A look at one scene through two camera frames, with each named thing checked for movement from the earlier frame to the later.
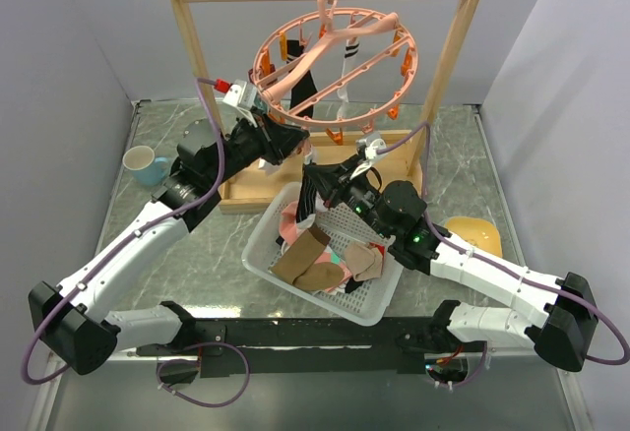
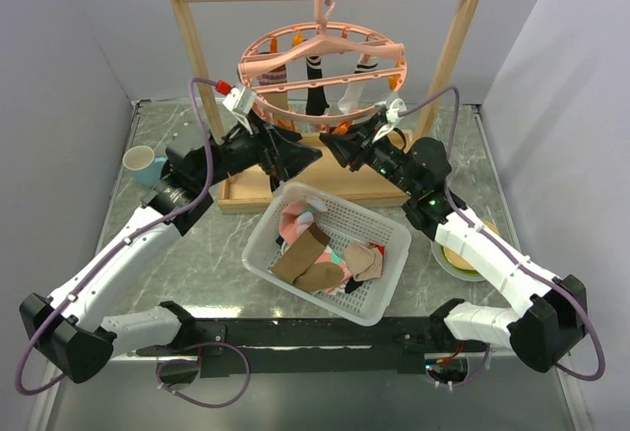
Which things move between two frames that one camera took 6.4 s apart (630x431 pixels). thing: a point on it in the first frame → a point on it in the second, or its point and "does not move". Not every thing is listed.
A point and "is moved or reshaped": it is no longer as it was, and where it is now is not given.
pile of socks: (305, 260) does not move
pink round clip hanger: (336, 68) is moved or reshaped
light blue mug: (146, 169) does not move
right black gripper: (331, 181) → (346, 147)
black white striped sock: (304, 89) → (316, 103)
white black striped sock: (350, 50) → (349, 99)
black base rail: (259, 347) does not move
